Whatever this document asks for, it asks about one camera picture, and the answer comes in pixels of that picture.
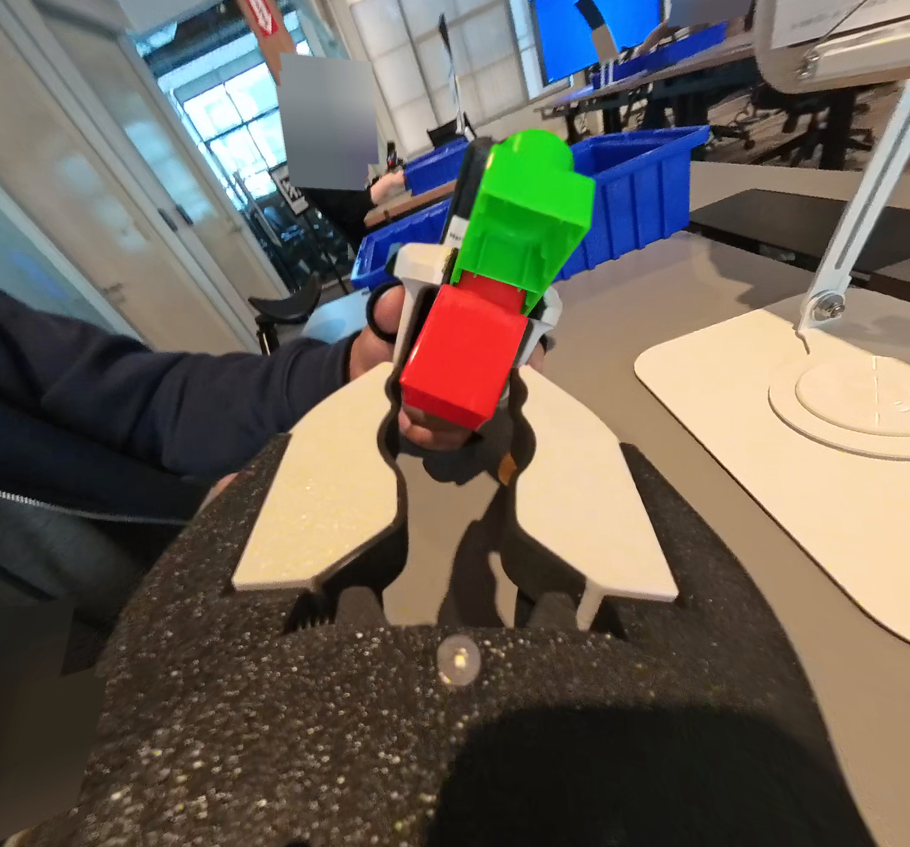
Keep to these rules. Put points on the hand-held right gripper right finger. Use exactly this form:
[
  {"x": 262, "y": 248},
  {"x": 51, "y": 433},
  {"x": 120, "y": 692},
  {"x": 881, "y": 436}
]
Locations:
[{"x": 583, "y": 492}]

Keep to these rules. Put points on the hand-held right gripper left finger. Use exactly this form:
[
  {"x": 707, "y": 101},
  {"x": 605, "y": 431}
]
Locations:
[{"x": 327, "y": 492}]

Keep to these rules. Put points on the green two-stud mega block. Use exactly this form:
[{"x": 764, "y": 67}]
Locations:
[{"x": 526, "y": 207}]

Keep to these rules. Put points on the red single-stud mega block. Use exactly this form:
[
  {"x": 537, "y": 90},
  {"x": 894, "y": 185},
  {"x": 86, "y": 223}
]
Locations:
[{"x": 462, "y": 357}]

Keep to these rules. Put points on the blue plastic bin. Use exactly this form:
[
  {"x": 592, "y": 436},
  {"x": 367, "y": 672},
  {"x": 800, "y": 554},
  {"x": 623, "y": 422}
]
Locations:
[
  {"x": 640, "y": 193},
  {"x": 384, "y": 257},
  {"x": 434, "y": 168}
]

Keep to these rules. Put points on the person's left hand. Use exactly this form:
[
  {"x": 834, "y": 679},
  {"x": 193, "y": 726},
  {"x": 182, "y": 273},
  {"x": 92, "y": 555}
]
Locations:
[{"x": 364, "y": 358}]

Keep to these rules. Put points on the computer monitor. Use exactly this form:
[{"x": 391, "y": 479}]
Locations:
[{"x": 569, "y": 30}]

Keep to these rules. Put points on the black stool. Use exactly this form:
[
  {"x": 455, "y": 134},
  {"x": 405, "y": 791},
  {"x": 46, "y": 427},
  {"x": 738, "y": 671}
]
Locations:
[{"x": 284, "y": 307}]

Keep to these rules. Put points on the row of blue bins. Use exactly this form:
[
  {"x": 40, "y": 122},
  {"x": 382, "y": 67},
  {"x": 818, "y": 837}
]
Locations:
[{"x": 661, "y": 58}]

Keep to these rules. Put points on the person's navy jacket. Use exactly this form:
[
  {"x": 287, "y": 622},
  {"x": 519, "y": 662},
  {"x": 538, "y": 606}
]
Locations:
[{"x": 71, "y": 555}]

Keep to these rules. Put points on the white framed glass door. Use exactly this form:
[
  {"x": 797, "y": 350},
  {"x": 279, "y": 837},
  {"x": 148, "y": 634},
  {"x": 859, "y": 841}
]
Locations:
[{"x": 142, "y": 186}]

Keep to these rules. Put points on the white clip bar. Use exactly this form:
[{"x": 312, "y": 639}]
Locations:
[{"x": 867, "y": 44}]

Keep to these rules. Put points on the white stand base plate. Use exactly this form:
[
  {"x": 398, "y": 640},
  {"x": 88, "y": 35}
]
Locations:
[{"x": 711, "y": 399}]

